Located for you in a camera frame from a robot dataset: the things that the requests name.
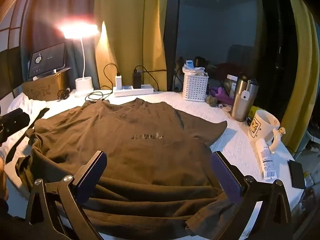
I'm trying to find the teal curtain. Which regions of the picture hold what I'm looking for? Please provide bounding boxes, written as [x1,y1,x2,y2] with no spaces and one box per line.
[21,0,97,90]

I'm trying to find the grey fuzzy ball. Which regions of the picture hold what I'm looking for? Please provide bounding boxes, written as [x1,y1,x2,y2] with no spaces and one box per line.
[205,95,218,107]

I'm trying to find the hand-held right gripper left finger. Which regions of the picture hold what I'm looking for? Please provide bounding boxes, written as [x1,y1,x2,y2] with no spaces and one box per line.
[24,150,108,240]

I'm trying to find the white textured tablecloth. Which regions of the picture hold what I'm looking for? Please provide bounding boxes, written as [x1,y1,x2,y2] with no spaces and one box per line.
[0,89,308,240]

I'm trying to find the steel tumbler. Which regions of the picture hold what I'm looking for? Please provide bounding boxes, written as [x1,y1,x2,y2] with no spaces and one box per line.
[230,72,259,122]

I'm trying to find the cardboard box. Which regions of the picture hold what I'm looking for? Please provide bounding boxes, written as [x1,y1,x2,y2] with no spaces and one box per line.
[22,69,70,102]

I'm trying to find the white desk lamp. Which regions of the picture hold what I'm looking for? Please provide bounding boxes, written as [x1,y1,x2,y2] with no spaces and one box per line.
[56,17,99,97]

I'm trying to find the coiled black cable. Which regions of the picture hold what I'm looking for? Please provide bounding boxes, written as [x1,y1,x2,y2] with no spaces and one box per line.
[57,88,71,100]

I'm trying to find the black monitor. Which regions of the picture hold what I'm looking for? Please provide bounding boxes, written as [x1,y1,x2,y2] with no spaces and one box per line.
[0,46,22,100]

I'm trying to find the purple cloth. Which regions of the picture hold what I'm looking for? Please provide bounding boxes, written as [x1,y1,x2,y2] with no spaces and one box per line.
[209,86,234,105]

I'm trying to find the black charger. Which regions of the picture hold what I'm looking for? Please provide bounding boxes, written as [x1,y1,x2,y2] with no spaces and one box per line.
[132,72,142,89]

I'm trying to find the person's left forearm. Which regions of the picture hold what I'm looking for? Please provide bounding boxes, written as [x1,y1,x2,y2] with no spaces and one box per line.
[0,152,9,203]

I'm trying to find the white power strip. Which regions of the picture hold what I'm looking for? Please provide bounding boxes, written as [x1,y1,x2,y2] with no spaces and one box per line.
[114,84,154,97]

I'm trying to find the white tube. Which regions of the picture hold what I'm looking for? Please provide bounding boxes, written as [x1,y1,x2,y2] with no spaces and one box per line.
[255,138,277,180]

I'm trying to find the yellow curtain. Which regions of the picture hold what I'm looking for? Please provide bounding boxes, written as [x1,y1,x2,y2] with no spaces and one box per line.
[94,0,168,92]
[282,0,320,153]

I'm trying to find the black phone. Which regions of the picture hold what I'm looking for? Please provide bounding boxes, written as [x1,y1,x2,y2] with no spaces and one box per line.
[287,159,307,189]

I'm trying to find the black strap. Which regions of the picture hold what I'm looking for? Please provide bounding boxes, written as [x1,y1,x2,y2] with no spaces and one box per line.
[5,107,50,164]

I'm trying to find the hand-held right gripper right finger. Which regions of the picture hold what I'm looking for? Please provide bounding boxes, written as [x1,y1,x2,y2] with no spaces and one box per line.
[211,151,293,240]

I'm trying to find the black charger cable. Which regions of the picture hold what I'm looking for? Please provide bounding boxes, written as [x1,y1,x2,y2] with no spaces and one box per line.
[134,66,167,92]
[85,64,121,102]

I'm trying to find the glass jar with white lid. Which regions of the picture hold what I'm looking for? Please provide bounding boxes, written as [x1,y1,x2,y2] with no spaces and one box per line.
[224,74,238,98]

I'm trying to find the white bear print mug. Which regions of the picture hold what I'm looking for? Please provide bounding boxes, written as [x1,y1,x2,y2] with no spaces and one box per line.
[247,109,285,155]

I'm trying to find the yellow packet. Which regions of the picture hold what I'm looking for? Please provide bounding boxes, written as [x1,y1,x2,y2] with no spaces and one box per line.
[247,106,260,120]

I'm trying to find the white plastic basket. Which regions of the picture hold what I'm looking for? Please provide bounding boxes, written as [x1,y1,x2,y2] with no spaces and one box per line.
[183,72,209,102]

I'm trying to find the brown t-shirt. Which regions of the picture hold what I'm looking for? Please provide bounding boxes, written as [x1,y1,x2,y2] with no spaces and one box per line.
[15,97,237,230]

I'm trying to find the white crumpled packets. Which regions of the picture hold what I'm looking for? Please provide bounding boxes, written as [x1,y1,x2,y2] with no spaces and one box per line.
[182,60,208,77]

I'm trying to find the black display device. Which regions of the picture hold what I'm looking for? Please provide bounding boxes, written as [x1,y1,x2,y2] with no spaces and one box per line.
[27,42,67,79]

